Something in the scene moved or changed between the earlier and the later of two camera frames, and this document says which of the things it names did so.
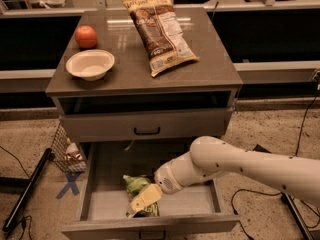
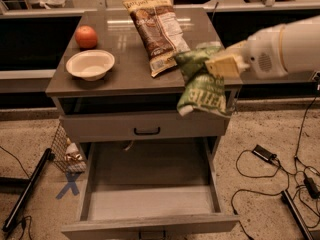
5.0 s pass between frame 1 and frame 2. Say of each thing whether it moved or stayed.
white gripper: moved
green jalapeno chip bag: moved
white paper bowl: stayed
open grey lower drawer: stayed
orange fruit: stayed
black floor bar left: stayed
